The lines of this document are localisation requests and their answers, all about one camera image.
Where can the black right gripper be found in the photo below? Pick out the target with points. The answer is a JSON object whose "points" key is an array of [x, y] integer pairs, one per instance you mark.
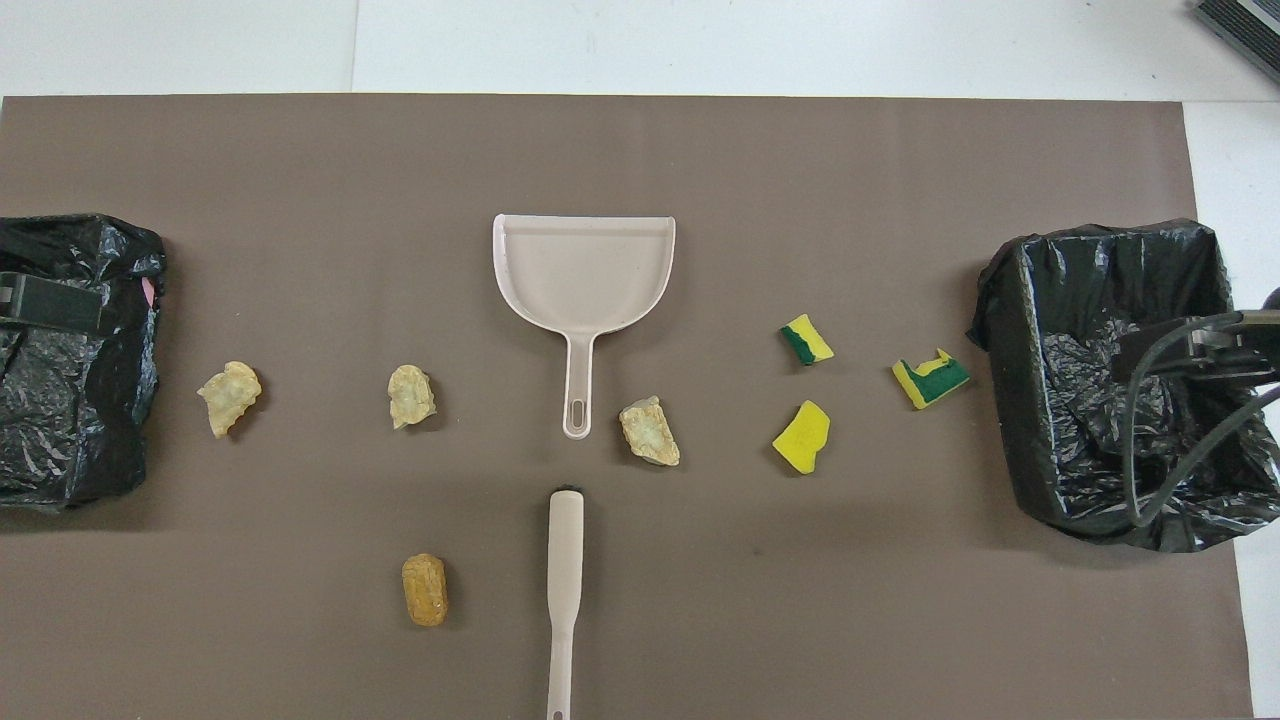
{"points": [[1160, 355]]}

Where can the orange-brown oval sponge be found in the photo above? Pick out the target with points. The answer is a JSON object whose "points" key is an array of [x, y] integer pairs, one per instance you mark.
{"points": [[425, 590]]}

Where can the notched yellow green sponge piece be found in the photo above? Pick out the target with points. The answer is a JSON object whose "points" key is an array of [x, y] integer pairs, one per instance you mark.
{"points": [[925, 385]]}

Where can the brown table mat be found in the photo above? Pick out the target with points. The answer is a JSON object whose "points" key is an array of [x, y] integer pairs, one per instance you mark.
{"points": [[700, 160]]}

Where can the black bag bin, pink spot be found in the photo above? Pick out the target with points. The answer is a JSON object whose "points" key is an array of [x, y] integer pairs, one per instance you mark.
{"points": [[60, 420]]}

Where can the dark ribbed device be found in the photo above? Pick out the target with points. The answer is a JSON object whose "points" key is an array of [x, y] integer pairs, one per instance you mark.
{"points": [[1250, 25]]}

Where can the small yellow green sponge piece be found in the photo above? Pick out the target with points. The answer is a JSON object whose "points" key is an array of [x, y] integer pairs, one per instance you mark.
{"points": [[812, 342]]}

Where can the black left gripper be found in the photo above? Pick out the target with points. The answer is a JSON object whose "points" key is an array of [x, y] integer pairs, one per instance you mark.
{"points": [[55, 303]]}

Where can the beige plastic dustpan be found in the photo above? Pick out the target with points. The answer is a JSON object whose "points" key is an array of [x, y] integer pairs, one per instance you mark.
{"points": [[585, 270]]}

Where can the plain yellow sponge piece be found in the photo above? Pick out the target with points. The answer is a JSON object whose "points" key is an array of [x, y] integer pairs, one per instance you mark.
{"points": [[800, 438]]}

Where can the beige hand brush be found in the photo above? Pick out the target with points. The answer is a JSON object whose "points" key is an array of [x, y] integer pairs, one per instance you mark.
{"points": [[565, 540]]}

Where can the pale yellow sponge chunk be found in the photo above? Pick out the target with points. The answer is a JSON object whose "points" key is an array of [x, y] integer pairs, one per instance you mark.
{"points": [[411, 396], [229, 398], [650, 432]]}

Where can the black bag lined bin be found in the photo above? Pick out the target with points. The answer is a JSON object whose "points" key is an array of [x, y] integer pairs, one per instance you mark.
{"points": [[1060, 300]]}

